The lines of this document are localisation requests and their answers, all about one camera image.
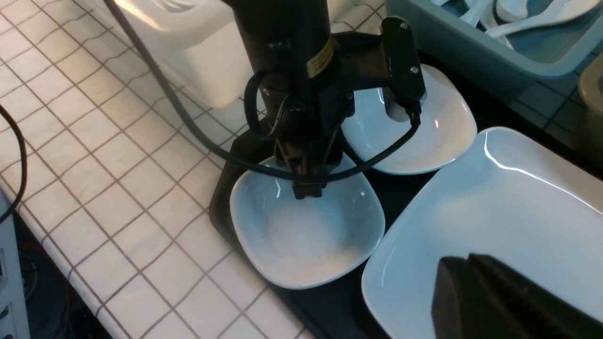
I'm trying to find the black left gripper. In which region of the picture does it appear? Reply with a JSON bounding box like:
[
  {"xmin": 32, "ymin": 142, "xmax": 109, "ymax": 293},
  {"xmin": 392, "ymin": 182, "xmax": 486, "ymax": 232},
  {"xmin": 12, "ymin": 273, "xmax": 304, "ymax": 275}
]
[{"xmin": 257, "ymin": 37, "xmax": 354, "ymax": 200}]

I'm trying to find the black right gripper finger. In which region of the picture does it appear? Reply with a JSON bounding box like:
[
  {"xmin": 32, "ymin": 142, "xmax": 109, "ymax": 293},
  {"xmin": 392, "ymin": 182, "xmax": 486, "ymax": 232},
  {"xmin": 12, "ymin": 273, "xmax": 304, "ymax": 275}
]
[{"xmin": 431, "ymin": 253, "xmax": 603, "ymax": 339}]

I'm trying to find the small white bowl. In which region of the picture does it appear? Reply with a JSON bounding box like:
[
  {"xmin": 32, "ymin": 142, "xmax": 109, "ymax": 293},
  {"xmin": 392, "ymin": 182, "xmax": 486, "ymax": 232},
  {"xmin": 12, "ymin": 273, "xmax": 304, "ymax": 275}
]
[
  {"xmin": 230, "ymin": 171, "xmax": 385, "ymax": 290},
  {"xmin": 341, "ymin": 64, "xmax": 477, "ymax": 175}
]

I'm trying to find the large white square plate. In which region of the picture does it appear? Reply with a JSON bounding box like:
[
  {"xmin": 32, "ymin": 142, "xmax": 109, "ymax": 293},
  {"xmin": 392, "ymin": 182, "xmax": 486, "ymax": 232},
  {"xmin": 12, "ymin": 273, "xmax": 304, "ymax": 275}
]
[{"xmin": 362, "ymin": 127, "xmax": 603, "ymax": 339}]

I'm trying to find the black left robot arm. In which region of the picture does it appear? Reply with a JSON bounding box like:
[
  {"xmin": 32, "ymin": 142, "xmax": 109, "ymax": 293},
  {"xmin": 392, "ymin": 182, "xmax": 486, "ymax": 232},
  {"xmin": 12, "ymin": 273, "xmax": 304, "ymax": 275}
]
[{"xmin": 228, "ymin": 0, "xmax": 602, "ymax": 339}]

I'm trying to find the black plastic tray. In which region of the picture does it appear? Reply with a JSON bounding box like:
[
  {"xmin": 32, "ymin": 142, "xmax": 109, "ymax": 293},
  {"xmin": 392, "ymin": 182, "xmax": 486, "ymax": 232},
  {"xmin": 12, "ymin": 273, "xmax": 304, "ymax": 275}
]
[{"xmin": 209, "ymin": 31, "xmax": 603, "ymax": 339}]

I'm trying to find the large white plastic tub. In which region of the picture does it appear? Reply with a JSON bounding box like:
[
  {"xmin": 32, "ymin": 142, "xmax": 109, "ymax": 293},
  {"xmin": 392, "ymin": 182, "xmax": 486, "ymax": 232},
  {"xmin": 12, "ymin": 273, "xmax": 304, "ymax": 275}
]
[{"xmin": 116, "ymin": 0, "xmax": 253, "ymax": 109}]

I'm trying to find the brown plastic bin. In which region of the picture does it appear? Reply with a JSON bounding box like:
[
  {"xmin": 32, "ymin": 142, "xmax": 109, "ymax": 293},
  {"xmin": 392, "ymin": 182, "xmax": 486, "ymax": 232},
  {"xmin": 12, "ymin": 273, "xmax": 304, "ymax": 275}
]
[{"xmin": 573, "ymin": 55, "xmax": 603, "ymax": 167}]

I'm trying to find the blue plastic bin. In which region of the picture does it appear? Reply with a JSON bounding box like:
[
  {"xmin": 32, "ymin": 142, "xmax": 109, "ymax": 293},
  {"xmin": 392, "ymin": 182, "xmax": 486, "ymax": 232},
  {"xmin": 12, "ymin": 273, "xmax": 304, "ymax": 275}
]
[{"xmin": 385, "ymin": 0, "xmax": 602, "ymax": 97}]

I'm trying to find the white spoon in bin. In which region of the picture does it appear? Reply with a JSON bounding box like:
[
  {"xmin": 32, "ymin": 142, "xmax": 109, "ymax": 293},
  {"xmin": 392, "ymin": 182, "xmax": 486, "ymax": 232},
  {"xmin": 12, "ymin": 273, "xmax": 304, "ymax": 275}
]
[{"xmin": 485, "ymin": 0, "xmax": 600, "ymax": 39}]

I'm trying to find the black camera cable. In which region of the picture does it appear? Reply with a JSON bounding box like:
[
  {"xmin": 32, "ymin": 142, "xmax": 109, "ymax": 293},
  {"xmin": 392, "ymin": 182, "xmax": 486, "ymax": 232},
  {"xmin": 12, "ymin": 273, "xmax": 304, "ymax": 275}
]
[{"xmin": 101, "ymin": 0, "xmax": 421, "ymax": 184}]

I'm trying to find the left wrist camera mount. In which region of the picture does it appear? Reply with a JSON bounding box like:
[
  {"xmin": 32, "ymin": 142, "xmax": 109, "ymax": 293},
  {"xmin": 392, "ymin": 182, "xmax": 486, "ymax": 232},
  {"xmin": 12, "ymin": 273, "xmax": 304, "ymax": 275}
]
[{"xmin": 332, "ymin": 16, "xmax": 426, "ymax": 126}]

